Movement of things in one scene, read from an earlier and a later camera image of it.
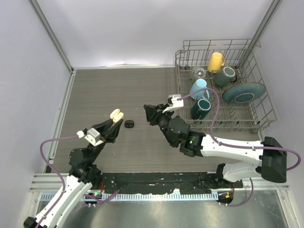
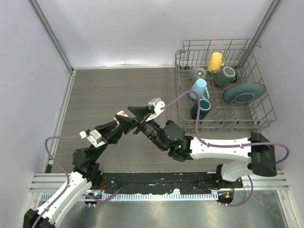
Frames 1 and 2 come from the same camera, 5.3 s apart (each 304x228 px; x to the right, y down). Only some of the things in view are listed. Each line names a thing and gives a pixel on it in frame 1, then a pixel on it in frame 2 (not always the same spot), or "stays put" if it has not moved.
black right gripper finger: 151,114 -> 127,123
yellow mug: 216,61 stays put
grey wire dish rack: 224,85 stays put
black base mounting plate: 184,182 stays put
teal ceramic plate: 243,92 stays put
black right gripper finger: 160,107 -> 139,111
